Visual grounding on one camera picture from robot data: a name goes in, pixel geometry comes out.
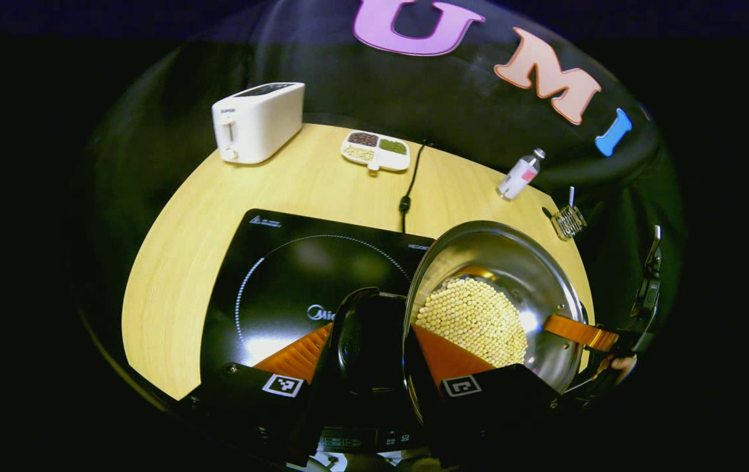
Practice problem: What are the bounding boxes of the white toaster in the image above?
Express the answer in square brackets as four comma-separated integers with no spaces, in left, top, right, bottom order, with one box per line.
[212,82,305,165]

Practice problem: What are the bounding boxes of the clear glass cup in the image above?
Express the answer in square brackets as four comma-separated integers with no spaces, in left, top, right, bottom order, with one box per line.
[543,203,588,241]

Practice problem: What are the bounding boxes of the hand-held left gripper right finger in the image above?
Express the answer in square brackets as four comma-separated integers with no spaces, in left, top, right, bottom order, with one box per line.
[406,324,562,463]

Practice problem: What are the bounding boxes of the white divided dish of beans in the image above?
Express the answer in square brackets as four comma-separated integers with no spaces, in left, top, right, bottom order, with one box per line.
[340,130,411,172]

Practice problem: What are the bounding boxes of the yellow soybeans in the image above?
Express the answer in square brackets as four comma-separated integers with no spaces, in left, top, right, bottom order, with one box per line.
[415,277,529,368]

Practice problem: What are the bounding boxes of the clear bottle with pink label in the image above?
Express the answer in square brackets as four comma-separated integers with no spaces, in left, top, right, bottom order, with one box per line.
[497,148,547,201]

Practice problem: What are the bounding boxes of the black power cable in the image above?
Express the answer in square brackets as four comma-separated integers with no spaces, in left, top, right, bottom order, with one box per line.
[399,140,431,233]

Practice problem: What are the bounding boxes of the steel pot with black handle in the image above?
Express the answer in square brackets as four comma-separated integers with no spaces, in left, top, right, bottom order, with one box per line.
[338,221,588,420]

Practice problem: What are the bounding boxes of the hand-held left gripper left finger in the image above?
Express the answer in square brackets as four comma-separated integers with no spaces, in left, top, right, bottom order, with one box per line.
[181,323,339,463]

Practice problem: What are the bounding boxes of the black induction cooktop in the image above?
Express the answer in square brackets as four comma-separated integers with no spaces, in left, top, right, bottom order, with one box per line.
[201,208,437,453]

